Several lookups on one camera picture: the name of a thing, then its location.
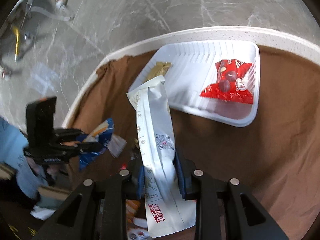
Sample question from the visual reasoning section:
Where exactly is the blue Tipo cake packet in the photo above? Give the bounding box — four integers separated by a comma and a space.
76, 118, 127, 171

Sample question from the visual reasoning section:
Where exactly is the long white snack packet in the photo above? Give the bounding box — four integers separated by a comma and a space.
127, 76, 196, 238

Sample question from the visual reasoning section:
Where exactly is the orange snack packet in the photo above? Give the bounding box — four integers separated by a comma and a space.
126, 200, 141, 223

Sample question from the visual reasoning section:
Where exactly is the red white snack packet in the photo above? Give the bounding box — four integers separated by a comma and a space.
127, 217, 150, 240

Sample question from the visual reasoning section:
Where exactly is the brown table cloth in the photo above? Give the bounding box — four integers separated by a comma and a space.
67, 46, 319, 239

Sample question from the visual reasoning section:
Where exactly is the gold snack packet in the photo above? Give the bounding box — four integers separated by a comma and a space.
146, 61, 172, 81

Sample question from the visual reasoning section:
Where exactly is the white plastic tray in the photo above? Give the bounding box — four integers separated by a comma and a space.
129, 40, 260, 127

